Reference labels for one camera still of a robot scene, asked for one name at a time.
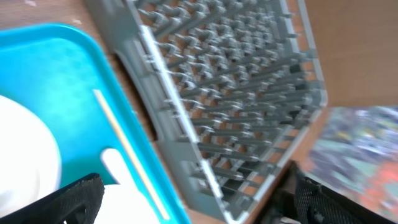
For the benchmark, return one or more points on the large white plate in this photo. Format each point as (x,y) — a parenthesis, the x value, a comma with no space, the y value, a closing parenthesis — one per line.
(31,165)

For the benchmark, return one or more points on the teal plastic tray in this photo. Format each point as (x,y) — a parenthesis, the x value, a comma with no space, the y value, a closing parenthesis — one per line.
(53,70)

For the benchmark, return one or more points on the wooden chopstick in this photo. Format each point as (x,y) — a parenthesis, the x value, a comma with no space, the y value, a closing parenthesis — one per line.
(131,154)

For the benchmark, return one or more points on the colourful blurred background object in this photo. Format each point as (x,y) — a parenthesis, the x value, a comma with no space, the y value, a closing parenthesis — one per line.
(356,155)

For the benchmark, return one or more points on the small pink plate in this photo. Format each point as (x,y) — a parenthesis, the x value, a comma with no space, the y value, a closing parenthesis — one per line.
(124,205)

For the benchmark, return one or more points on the black mesh object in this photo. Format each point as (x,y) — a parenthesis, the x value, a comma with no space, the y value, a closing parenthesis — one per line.
(300,199)

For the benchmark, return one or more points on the white plastic fork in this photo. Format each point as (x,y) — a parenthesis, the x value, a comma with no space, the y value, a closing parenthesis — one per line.
(116,166)

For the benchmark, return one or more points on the grey dishwasher rack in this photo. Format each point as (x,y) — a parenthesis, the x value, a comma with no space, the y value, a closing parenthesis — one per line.
(232,88)

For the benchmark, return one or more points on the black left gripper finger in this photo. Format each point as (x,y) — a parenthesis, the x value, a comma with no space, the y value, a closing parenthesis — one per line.
(77,203)

